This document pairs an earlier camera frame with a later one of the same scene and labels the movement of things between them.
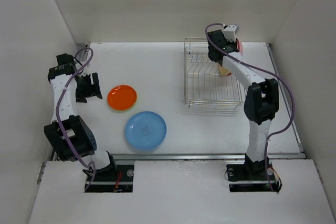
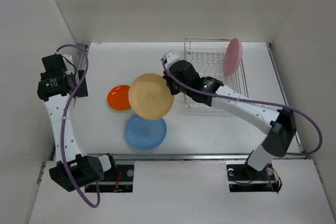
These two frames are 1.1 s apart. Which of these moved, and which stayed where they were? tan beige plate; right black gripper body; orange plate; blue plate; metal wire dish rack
Moved: right black gripper body; tan beige plate
Stayed: orange plate; blue plate; metal wire dish rack
